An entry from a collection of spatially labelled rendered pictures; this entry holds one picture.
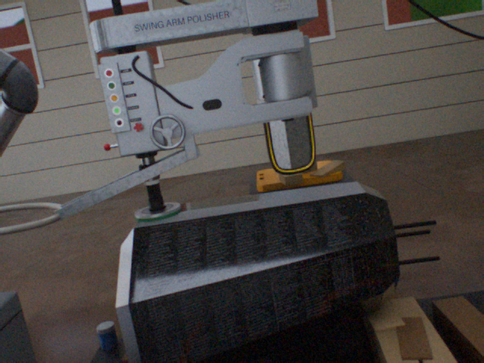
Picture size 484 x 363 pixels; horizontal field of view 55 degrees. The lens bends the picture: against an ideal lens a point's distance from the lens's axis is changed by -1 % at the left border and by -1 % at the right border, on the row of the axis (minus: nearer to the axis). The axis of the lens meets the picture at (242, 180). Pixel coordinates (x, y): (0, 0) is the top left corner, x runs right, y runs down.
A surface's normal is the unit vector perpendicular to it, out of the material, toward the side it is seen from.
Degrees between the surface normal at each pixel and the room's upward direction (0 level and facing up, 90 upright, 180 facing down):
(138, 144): 90
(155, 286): 45
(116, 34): 90
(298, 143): 90
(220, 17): 90
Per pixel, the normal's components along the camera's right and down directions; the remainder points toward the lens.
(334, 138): -0.02, 0.20
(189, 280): -0.12, -0.55
